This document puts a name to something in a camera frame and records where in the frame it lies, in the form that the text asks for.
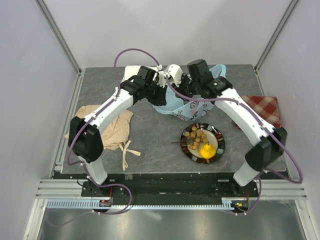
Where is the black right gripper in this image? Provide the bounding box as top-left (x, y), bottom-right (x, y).
top-left (170, 73), bottom-right (201, 102)

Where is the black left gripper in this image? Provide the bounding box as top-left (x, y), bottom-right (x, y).
top-left (145, 81), bottom-right (168, 108)

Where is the light blue plastic bag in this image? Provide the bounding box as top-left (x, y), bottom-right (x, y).
top-left (152, 59), bottom-right (227, 122)

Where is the yellow fake berry bunch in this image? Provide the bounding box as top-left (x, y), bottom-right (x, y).
top-left (171, 126), bottom-right (209, 150)

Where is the yellow fake pear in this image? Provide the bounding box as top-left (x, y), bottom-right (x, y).
top-left (199, 142), bottom-right (217, 159)

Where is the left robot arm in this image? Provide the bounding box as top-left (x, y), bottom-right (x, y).
top-left (68, 65), bottom-right (167, 197)

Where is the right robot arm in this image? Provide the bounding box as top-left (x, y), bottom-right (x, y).
top-left (167, 59), bottom-right (287, 197)

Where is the white folded cloth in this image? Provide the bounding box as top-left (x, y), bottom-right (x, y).
top-left (121, 65), bottom-right (141, 83)

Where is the dark rimmed beige plate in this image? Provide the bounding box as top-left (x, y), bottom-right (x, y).
top-left (177, 123), bottom-right (225, 165)

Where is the beige crumpled cloth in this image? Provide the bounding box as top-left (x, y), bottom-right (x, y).
top-left (64, 104), bottom-right (141, 171)

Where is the red plaid cloth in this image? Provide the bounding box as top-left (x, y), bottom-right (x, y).
top-left (241, 95), bottom-right (282, 128)

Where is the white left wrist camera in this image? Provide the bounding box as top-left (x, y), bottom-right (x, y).
top-left (154, 65), bottom-right (167, 88)

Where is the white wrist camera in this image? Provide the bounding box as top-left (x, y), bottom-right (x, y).
top-left (165, 64), bottom-right (184, 87)
top-left (154, 65), bottom-right (167, 88)

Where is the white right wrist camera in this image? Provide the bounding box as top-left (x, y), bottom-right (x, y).
top-left (165, 64), bottom-right (184, 87)

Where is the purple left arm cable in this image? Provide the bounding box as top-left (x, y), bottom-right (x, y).
top-left (67, 48), bottom-right (163, 166)

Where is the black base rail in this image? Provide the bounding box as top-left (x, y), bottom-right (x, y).
top-left (81, 171), bottom-right (263, 201)

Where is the white slotted cable duct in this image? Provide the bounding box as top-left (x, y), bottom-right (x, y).
top-left (46, 198), bottom-right (247, 210)

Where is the aluminium frame rail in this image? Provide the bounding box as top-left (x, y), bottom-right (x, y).
top-left (35, 179), bottom-right (307, 200)

